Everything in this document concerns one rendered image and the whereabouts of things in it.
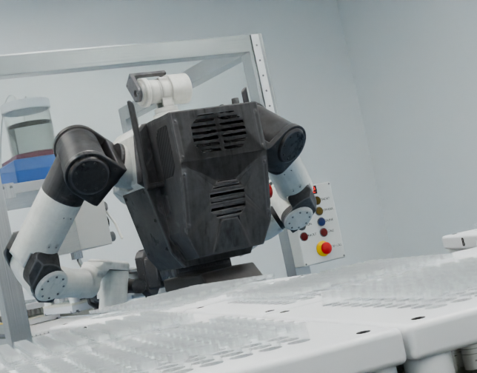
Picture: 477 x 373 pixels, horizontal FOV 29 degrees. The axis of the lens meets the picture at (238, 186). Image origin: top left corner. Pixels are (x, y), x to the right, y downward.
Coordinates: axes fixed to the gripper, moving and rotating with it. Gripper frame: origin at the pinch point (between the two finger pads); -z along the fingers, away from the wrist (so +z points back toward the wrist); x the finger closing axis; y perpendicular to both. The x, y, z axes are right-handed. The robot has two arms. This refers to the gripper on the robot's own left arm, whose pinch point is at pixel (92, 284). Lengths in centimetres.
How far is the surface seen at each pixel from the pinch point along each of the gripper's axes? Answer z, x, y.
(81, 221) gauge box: -40.8, -17.2, 9.1
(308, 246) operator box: -38, 4, 81
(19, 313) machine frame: -30.6, 5.3, -15.3
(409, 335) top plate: 194, -4, -26
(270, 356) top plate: 192, -4, -33
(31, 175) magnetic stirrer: -43, -34, -3
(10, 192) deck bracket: -38.0, -29.5, -10.5
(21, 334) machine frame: -30.3, 11.0, -16.0
